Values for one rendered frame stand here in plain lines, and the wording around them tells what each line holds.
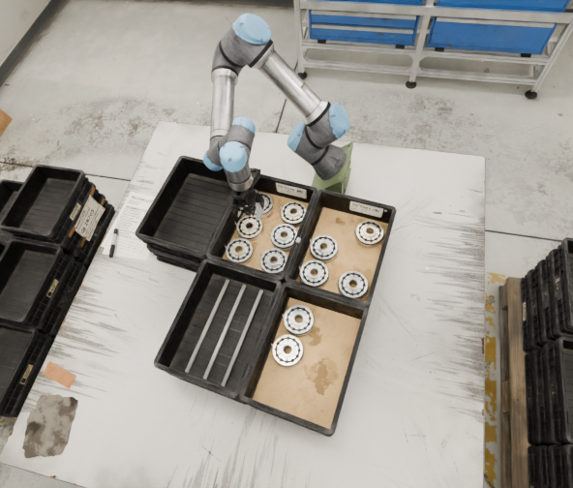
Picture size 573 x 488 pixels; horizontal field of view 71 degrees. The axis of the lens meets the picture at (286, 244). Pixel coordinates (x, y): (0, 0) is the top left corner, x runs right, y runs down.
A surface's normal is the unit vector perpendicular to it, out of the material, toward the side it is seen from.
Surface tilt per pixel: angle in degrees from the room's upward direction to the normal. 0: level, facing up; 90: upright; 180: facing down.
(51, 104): 0
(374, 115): 0
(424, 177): 0
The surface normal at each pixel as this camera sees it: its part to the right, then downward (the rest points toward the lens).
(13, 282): -0.08, -0.46
